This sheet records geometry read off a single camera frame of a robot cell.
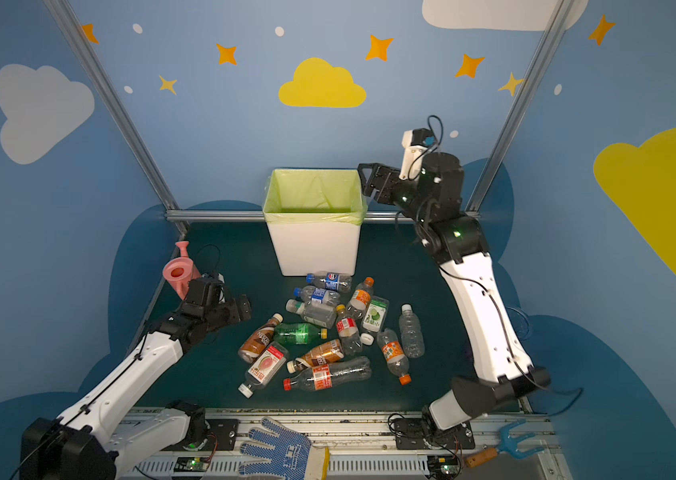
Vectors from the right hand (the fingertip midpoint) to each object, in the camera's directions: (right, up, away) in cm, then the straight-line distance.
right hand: (376, 166), depth 62 cm
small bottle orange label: (+8, -47, +22) cm, 53 cm away
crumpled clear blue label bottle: (-9, -28, +37) cm, 47 cm away
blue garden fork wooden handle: (+35, -67, +13) cm, 76 cm away
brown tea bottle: (-31, -43, +24) cm, 59 cm away
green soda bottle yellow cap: (-20, -42, +25) cm, 52 cm away
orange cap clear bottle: (-1, -33, +34) cm, 47 cm away
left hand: (-35, -33, +22) cm, 53 cm away
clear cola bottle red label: (-9, -51, +18) cm, 55 cm away
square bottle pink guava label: (-29, -50, +20) cm, 61 cm away
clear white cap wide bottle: (-13, -38, +33) cm, 52 cm away
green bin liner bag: (-16, +2, +40) cm, 43 cm away
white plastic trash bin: (-19, -17, +33) cm, 42 cm away
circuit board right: (+17, -70, +9) cm, 73 cm away
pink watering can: (-60, -24, +34) cm, 73 cm away
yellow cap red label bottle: (-5, -43, +31) cm, 53 cm away
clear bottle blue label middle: (-15, -32, +34) cm, 49 cm away
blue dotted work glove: (-20, -68, +10) cm, 72 cm away
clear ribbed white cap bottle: (+13, -42, +25) cm, 51 cm away
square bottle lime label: (+4, -38, +31) cm, 49 cm away
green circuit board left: (-43, -69, +9) cm, 82 cm away
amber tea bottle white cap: (-13, -47, +21) cm, 53 cm away
